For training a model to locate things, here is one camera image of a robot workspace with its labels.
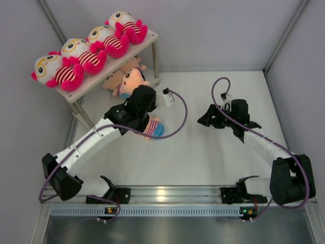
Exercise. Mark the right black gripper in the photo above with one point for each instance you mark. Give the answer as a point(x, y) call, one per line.
point(207, 120)

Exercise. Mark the boy plush showing black hair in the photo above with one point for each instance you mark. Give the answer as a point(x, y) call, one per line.
point(154, 127)

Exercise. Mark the boy plush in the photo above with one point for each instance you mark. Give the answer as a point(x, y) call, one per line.
point(130, 81)

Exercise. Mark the boy plush face up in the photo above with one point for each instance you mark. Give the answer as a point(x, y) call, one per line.
point(134, 62)
point(113, 81)

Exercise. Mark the panda plush with glasses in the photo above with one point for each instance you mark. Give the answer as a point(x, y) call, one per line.
point(78, 51)
point(126, 24)
point(105, 38)
point(53, 70)

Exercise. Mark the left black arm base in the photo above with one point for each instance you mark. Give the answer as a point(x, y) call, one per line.
point(114, 195)

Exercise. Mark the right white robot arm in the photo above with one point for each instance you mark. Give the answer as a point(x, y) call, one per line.
point(291, 177)

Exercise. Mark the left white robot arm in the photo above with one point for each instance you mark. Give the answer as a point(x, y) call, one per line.
point(61, 170)

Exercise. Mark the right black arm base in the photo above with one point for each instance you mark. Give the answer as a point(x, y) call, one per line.
point(231, 195)

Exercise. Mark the white two-tier shelf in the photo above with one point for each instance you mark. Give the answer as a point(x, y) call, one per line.
point(112, 65)

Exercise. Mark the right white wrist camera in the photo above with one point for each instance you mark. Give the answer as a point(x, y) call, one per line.
point(227, 97)

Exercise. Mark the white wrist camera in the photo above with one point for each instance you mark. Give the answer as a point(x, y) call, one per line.
point(165, 100)
point(227, 97)

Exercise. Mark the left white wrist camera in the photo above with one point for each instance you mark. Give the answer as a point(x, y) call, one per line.
point(165, 100)

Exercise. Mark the aluminium mounting rail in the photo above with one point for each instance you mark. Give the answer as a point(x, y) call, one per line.
point(154, 195)

